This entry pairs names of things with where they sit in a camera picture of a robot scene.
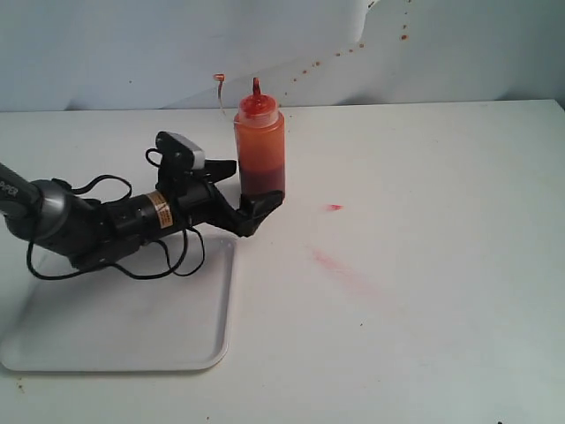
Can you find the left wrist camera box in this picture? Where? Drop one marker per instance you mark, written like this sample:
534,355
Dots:
179,154

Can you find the white rectangular tray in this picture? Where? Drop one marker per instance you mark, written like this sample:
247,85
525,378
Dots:
107,322

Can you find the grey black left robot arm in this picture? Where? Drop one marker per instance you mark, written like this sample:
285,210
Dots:
94,235

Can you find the red sauce squeeze bottle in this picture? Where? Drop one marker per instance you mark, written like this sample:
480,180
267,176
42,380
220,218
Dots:
259,128

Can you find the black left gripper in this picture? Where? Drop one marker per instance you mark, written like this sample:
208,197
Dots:
147,217

